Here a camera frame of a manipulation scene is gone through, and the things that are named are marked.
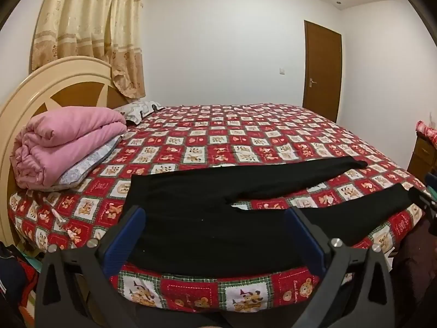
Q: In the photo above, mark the red printed bedsheet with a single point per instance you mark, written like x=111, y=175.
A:
x=239, y=136

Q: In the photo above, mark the pile of clothes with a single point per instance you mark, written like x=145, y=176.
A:
x=13, y=280

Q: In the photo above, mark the cream wooden headboard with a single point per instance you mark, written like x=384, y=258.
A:
x=68, y=75

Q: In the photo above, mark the brown wooden door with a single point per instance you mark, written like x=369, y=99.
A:
x=322, y=68

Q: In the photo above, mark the black pants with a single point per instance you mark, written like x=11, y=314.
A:
x=191, y=211

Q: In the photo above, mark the grey patterned pillow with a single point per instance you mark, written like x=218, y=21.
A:
x=85, y=164

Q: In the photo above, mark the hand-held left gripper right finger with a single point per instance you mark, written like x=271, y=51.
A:
x=305, y=239

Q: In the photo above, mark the white patterned pillow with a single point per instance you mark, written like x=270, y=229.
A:
x=140, y=107

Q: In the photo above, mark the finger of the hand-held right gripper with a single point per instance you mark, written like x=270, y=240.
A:
x=421, y=198

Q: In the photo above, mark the pink folded quilt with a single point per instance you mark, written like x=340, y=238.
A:
x=68, y=133

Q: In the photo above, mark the person's dark clothing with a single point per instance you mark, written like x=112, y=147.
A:
x=416, y=273

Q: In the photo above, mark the red cloth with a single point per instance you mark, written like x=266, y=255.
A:
x=426, y=129

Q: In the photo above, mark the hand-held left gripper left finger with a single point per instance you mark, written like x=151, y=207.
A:
x=126, y=239

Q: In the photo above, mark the beige patterned curtain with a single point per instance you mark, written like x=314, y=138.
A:
x=88, y=13

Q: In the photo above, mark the wooden cabinet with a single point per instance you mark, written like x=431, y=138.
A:
x=423, y=157

